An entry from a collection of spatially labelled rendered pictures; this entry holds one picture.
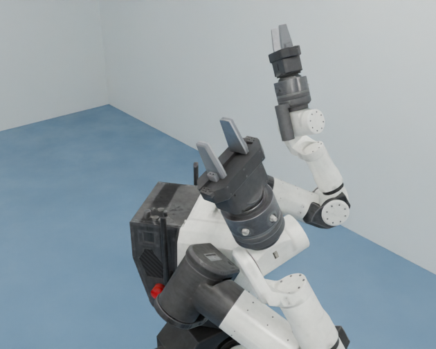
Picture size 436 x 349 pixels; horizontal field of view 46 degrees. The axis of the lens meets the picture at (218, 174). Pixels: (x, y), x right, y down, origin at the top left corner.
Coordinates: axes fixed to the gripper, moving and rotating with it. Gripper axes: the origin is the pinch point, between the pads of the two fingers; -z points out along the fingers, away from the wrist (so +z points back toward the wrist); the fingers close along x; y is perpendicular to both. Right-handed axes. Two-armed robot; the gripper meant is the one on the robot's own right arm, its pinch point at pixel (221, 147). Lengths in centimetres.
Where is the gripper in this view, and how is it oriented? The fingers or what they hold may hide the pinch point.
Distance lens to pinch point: 73.4
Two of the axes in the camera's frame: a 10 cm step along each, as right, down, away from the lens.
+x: 6.1, -6.6, 4.4
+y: 7.1, 2.1, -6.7
